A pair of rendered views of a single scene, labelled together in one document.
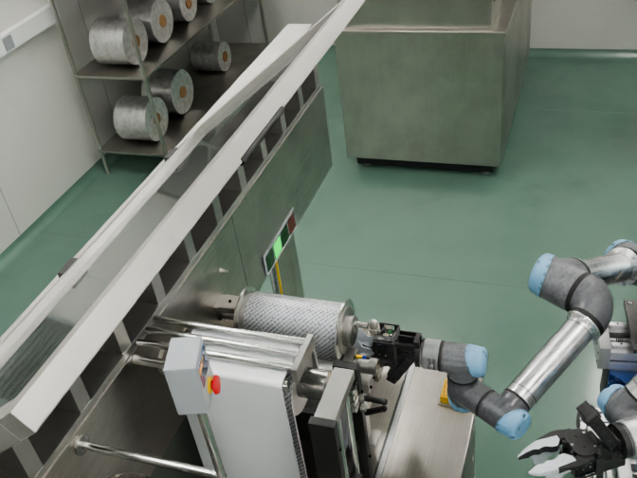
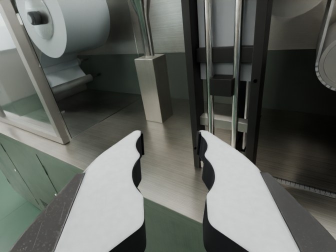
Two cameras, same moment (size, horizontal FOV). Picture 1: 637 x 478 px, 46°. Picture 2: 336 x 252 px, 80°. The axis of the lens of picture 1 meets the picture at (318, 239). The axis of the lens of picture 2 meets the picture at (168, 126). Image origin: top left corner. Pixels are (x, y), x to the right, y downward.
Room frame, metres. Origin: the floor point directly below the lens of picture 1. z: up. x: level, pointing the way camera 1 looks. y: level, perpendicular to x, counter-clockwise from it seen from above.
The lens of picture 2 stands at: (0.91, -0.45, 1.30)
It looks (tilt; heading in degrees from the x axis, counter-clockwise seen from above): 29 degrees down; 103
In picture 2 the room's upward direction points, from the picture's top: 8 degrees counter-clockwise
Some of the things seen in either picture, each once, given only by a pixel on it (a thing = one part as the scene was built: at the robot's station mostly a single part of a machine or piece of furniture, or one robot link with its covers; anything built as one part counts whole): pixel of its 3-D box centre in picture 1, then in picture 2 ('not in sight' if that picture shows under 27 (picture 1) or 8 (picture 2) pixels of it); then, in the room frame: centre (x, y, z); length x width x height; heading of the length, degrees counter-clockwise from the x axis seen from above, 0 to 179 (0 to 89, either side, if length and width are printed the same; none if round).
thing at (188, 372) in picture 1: (194, 375); not in sight; (0.82, 0.22, 1.66); 0.07 x 0.07 x 0.10; 84
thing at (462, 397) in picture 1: (467, 391); not in sight; (1.24, -0.31, 1.05); 0.11 x 0.08 x 0.11; 35
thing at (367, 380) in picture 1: (363, 399); not in sight; (1.26, -0.05, 1.05); 0.06 x 0.05 x 0.31; 66
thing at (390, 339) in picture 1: (398, 347); not in sight; (1.32, -0.16, 1.16); 0.12 x 0.08 x 0.09; 66
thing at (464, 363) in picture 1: (463, 359); not in sight; (1.26, -0.30, 1.14); 0.11 x 0.08 x 0.09; 66
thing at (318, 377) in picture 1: (315, 383); not in sight; (1.07, 0.05, 1.33); 0.06 x 0.06 x 0.06; 66
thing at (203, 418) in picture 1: (209, 438); not in sight; (0.82, 0.22, 1.51); 0.02 x 0.02 x 0.20
